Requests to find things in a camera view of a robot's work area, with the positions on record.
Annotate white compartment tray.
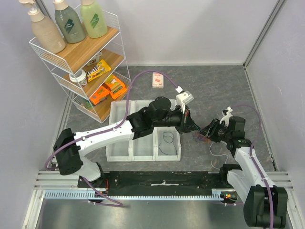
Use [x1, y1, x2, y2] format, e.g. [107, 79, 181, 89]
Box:
[106, 100, 181, 162]

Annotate beige pump bottle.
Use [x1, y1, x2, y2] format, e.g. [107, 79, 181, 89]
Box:
[19, 0, 66, 54]

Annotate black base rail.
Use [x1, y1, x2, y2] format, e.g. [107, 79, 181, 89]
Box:
[91, 171, 233, 196]

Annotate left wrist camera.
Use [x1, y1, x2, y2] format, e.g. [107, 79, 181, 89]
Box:
[176, 91, 194, 113]

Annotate yellow candy bag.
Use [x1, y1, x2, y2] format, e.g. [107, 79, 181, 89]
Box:
[86, 59, 111, 82]

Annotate white tub on shelf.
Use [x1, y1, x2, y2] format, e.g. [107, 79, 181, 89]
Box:
[86, 52, 102, 66]

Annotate black wire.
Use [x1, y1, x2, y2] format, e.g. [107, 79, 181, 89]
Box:
[158, 131, 178, 156]

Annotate orange yellow snack box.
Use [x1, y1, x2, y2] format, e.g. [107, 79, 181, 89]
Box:
[103, 74, 127, 100]

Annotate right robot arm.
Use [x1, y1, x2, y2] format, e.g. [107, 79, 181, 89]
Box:
[200, 116, 288, 229]

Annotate slotted cable duct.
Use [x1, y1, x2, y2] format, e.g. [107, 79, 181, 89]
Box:
[44, 190, 223, 201]

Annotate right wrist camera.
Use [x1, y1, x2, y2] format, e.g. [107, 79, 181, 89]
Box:
[220, 106, 233, 127]

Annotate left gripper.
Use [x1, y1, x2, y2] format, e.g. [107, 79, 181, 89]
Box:
[153, 104, 200, 135]

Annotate white sponge box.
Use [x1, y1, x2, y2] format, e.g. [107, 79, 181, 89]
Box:
[152, 72, 164, 89]

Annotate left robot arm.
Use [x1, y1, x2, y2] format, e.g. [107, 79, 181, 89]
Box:
[53, 96, 199, 187]

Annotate orange wire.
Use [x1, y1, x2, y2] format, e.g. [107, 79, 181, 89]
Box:
[193, 132, 212, 144]

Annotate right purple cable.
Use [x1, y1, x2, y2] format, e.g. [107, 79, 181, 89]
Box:
[223, 104, 275, 229]

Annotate dark green pump bottle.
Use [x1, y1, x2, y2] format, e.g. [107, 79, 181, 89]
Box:
[53, 0, 86, 43]

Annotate white wire shelf rack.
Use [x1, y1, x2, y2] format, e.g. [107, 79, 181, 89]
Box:
[29, 11, 131, 123]

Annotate light green pump bottle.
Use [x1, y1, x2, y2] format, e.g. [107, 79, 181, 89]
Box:
[80, 0, 108, 38]

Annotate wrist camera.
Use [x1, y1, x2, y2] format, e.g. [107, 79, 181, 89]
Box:
[220, 106, 233, 127]
[176, 91, 194, 113]

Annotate blue wire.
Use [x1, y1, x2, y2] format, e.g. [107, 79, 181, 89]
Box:
[192, 126, 208, 143]

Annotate white paper cup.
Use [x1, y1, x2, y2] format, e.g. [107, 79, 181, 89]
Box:
[69, 69, 88, 87]

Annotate white wire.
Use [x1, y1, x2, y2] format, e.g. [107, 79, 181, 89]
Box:
[209, 143, 231, 171]

